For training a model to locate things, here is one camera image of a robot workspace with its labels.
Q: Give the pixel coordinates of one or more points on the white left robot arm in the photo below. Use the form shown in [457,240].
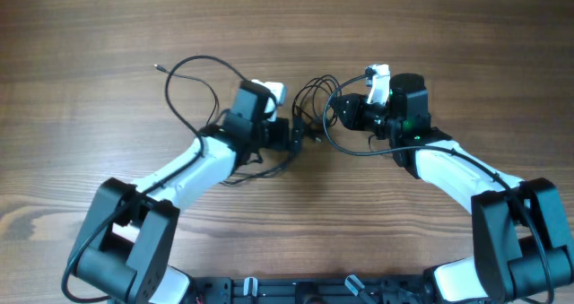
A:
[124,244]

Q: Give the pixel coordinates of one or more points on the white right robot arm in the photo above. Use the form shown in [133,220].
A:
[522,244]

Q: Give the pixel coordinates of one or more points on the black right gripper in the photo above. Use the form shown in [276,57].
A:
[352,118]

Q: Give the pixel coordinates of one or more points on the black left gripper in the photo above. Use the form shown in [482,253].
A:
[278,142]

